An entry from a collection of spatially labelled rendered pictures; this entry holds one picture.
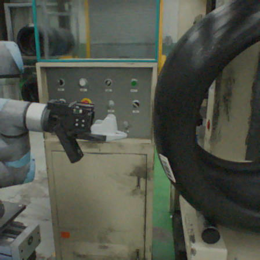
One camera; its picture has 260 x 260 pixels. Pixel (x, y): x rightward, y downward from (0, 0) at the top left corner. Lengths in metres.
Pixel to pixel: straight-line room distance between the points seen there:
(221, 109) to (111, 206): 0.78
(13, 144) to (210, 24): 0.57
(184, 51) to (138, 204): 1.00
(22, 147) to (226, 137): 0.67
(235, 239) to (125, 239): 0.80
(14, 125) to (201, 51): 0.49
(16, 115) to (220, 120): 0.65
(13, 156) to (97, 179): 0.67
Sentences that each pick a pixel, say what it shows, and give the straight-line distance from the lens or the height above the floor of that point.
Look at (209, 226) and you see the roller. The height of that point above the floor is 0.92.
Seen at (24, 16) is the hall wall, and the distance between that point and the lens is 12.18.
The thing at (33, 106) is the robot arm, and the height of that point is 1.20.
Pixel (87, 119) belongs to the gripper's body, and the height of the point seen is 1.17.
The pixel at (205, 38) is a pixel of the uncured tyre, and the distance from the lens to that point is 0.58.
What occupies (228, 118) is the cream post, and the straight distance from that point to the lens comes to 1.01.
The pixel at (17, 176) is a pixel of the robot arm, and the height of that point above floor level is 0.88.
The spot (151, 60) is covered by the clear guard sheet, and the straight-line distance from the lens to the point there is 1.25.
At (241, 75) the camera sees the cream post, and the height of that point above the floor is 1.25.
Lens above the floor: 1.35
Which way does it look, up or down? 18 degrees down
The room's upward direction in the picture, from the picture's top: straight up
